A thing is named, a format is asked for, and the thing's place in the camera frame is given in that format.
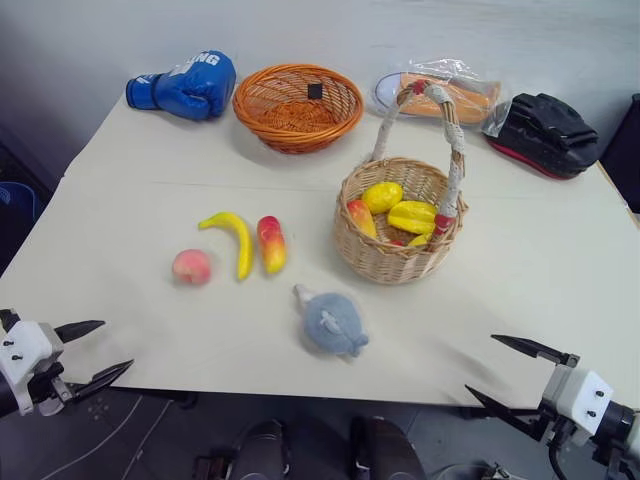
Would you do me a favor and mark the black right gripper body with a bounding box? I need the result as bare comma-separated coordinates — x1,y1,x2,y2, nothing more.
537,405,597,451

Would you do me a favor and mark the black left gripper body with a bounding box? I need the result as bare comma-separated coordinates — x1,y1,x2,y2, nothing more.
27,361,77,417

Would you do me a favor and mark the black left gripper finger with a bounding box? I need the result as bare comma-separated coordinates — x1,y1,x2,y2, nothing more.
69,358,136,402
53,319,107,345

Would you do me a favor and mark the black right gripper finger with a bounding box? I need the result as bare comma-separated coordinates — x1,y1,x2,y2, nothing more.
464,384,547,443
490,334,582,369

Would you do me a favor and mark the orange wicker bowl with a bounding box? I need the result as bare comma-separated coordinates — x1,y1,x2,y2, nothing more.
231,62,366,155

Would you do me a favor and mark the dark rounded shape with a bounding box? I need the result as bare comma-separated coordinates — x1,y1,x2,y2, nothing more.
348,415,427,480
233,418,295,480

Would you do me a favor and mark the pink toy peach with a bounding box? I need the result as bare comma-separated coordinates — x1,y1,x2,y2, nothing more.
171,248,215,287

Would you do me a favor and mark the blue plastic crate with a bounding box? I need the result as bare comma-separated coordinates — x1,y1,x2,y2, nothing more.
0,180,42,239

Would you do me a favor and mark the yellow toy starfruit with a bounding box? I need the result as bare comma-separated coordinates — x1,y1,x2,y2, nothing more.
386,199,438,237

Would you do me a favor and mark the yellow toy banana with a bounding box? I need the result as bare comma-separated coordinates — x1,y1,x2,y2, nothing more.
197,211,255,283

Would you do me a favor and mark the grey plush toy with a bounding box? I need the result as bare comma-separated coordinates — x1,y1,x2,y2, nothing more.
292,283,371,362

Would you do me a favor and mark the red yellow toy mango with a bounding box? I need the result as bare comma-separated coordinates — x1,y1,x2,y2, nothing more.
346,198,379,240
256,215,288,275

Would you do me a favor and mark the yellow toy lemon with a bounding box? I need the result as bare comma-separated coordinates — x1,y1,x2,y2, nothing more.
360,181,405,216

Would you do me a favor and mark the blue boxing glove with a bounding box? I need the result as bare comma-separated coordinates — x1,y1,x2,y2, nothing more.
124,48,238,123

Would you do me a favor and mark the clear plastic bag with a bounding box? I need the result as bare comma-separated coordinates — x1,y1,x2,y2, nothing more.
370,57,503,127

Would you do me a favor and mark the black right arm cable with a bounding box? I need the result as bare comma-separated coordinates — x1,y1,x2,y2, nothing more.
546,438,569,480

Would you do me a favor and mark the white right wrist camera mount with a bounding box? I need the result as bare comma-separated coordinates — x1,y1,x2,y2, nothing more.
541,366,616,434

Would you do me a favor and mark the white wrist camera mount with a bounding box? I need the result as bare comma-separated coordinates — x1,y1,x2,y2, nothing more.
0,320,66,416
541,366,616,434

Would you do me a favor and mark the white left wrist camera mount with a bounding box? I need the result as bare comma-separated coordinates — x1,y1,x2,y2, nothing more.
0,320,66,416

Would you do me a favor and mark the tan wicker basket with handle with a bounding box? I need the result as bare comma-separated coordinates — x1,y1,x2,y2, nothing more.
333,79,471,286

